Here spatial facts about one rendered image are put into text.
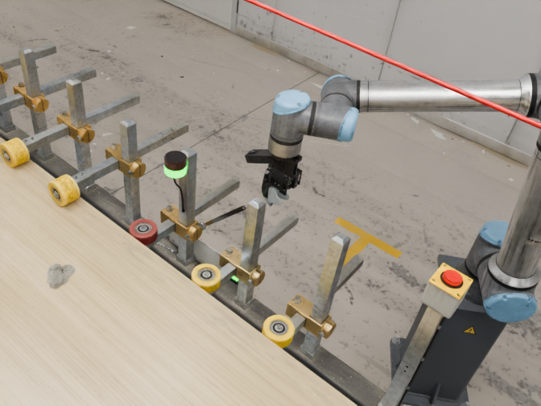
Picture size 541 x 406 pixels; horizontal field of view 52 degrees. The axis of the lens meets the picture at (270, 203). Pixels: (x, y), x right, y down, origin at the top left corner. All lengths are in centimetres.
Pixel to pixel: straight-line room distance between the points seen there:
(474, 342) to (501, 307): 41
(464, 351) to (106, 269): 136
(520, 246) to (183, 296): 95
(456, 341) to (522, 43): 216
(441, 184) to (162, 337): 253
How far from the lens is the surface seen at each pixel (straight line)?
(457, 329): 215
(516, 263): 176
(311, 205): 316
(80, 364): 137
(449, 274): 120
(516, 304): 183
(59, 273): 154
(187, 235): 168
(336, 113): 142
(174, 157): 150
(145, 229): 163
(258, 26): 476
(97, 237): 163
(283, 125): 143
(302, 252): 287
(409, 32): 406
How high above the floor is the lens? 204
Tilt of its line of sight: 41 degrees down
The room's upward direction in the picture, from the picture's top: 9 degrees clockwise
